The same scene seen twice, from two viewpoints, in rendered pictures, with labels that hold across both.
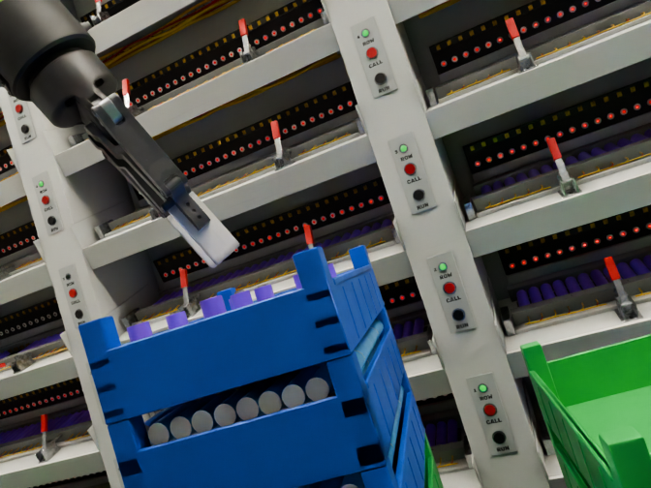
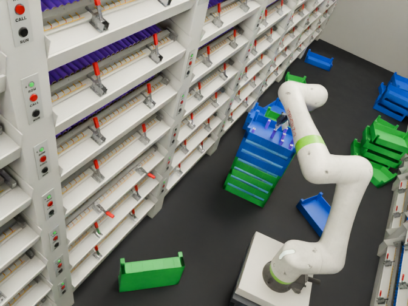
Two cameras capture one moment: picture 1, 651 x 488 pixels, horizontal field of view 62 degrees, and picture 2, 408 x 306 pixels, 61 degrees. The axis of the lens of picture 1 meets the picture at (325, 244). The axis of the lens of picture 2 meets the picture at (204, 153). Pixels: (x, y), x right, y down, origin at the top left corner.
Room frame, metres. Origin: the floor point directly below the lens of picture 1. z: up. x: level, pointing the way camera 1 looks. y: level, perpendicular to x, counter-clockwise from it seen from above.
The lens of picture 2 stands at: (0.89, 1.70, 1.74)
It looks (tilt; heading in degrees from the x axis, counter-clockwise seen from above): 44 degrees down; 270
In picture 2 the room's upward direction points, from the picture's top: 17 degrees clockwise
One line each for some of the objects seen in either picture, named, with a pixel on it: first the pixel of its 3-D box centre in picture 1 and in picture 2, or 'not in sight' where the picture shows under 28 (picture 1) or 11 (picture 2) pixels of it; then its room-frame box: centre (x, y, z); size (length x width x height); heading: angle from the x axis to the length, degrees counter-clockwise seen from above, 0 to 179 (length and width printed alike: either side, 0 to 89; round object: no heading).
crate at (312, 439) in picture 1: (290, 389); (269, 142); (0.55, 0.08, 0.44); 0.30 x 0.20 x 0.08; 170
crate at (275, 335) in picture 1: (266, 313); (273, 133); (0.55, 0.08, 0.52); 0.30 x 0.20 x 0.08; 170
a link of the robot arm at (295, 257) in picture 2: not in sight; (293, 261); (0.40, 0.86, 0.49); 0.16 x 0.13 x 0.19; 19
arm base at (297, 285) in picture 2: not in sight; (291, 277); (0.35, 0.86, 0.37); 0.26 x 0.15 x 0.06; 2
